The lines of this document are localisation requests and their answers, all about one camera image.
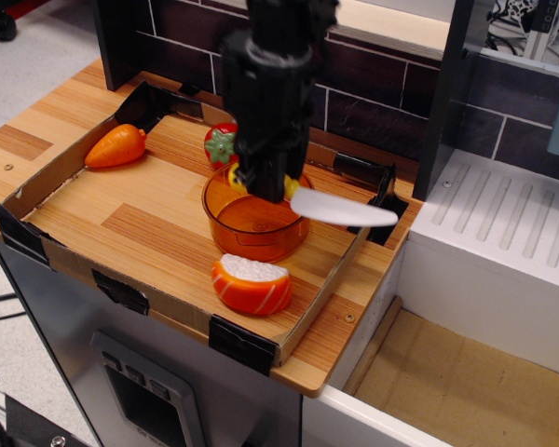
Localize white toy sink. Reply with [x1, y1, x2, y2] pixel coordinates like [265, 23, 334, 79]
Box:
[397, 151, 559, 373]

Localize toy salmon sushi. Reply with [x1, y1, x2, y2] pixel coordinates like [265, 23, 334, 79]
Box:
[211, 253, 293, 316]

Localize orange toy carrot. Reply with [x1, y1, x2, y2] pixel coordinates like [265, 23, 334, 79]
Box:
[85, 124, 147, 169]

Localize yellow handled white toy knife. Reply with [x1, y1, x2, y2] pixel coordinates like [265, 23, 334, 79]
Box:
[224, 162, 399, 227]

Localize grey toy oven door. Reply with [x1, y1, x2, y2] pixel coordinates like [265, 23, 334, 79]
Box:
[91, 332, 206, 446]

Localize cardboard fence with black tape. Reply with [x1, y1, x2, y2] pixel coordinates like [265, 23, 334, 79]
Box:
[0, 83, 416, 391]

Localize orange transparent plastic pot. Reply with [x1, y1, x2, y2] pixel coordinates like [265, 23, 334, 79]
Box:
[201, 166, 310, 263]

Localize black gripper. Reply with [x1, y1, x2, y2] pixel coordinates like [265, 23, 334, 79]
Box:
[222, 1, 339, 203]

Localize red toy tomato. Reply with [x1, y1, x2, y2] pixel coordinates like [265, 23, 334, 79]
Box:
[204, 122, 239, 169]

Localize black caster wheel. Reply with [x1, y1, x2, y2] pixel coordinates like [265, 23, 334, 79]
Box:
[0, 12, 17, 42]

